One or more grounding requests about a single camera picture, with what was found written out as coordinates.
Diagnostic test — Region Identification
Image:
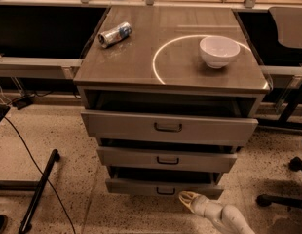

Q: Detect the grey bottom drawer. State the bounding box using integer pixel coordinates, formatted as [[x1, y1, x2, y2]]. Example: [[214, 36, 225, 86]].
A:
[[105, 167, 223, 199]]

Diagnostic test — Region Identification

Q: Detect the white ceramic bowl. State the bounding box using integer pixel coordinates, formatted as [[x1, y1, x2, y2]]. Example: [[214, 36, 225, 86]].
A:
[[199, 35, 241, 69]]

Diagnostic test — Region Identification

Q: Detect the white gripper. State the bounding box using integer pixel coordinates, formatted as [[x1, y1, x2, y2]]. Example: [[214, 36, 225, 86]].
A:
[[179, 191, 223, 221]]

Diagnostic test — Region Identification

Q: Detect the black shoe tip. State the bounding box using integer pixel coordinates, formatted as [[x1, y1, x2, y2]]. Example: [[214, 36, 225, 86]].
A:
[[0, 214, 8, 234]]

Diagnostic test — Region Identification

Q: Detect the grey chair backrest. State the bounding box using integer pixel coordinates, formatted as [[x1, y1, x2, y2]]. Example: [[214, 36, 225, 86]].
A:
[[269, 7, 302, 49]]

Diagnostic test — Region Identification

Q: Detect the crushed silver blue can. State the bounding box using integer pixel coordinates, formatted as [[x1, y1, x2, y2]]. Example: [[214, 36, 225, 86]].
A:
[[98, 22, 132, 48]]

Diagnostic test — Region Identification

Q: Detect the grey top drawer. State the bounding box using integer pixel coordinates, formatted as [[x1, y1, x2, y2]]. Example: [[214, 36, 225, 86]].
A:
[[81, 110, 258, 146]]

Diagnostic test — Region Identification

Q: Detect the grey drawer cabinet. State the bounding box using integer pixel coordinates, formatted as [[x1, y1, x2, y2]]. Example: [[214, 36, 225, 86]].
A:
[[73, 5, 270, 184]]

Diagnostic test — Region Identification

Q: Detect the grey drawer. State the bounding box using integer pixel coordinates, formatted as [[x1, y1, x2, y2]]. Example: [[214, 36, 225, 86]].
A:
[[105, 167, 223, 199], [81, 110, 258, 146], [97, 146, 237, 173]]

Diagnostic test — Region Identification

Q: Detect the black floor cable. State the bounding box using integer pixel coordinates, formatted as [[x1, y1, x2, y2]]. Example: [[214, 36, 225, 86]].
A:
[[0, 81, 77, 234]]

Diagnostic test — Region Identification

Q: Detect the black stand leg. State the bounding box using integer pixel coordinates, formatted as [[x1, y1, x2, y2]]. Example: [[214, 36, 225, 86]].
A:
[[0, 149, 60, 234]]

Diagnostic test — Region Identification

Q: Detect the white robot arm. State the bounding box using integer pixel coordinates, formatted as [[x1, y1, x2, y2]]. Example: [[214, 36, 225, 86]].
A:
[[179, 191, 255, 234]]

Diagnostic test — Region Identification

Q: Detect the grey middle drawer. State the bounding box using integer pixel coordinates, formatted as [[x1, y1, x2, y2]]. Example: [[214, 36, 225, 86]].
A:
[[97, 146, 237, 173]]

